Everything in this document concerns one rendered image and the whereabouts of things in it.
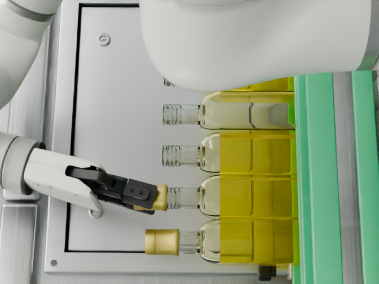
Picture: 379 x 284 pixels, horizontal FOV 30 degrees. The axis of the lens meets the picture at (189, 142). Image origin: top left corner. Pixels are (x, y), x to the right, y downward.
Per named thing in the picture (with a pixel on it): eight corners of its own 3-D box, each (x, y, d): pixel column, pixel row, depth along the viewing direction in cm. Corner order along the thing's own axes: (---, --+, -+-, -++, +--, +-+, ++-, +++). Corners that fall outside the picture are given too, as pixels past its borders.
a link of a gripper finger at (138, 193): (102, 196, 93) (151, 210, 92) (99, 191, 90) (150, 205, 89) (110, 174, 94) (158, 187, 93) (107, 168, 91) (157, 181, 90)
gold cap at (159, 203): (167, 187, 97) (135, 187, 97) (166, 181, 93) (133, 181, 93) (167, 213, 96) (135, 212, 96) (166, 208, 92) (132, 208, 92)
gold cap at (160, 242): (179, 253, 95) (146, 253, 95) (179, 227, 95) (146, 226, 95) (178, 257, 91) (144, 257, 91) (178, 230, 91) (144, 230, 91)
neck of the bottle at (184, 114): (197, 108, 99) (163, 107, 99) (198, 101, 97) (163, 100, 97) (197, 128, 99) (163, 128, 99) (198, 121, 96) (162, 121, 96)
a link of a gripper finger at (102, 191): (73, 187, 93) (108, 200, 96) (86, 185, 89) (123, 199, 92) (79, 167, 94) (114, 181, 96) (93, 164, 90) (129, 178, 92)
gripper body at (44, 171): (25, 200, 100) (101, 220, 99) (7, 183, 90) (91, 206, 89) (42, 150, 102) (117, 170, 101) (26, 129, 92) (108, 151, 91)
